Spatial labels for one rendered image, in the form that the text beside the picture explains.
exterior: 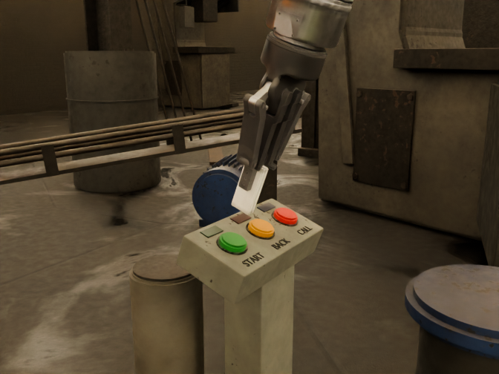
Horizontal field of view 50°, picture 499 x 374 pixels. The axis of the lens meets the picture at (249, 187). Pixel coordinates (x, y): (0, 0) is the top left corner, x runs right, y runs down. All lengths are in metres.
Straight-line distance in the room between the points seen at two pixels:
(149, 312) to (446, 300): 0.53
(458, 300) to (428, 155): 1.71
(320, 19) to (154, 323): 0.53
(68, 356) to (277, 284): 1.01
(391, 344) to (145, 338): 1.00
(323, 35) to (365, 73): 2.26
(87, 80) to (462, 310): 2.80
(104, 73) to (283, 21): 2.81
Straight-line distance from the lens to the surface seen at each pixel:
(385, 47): 2.81
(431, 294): 1.06
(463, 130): 2.62
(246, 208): 0.72
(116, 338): 1.77
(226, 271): 0.72
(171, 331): 0.89
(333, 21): 0.62
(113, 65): 3.38
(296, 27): 0.61
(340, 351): 1.68
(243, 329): 0.83
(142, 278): 0.87
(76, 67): 3.47
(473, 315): 1.01
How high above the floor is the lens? 0.86
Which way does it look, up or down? 14 degrees down
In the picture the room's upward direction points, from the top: straight up
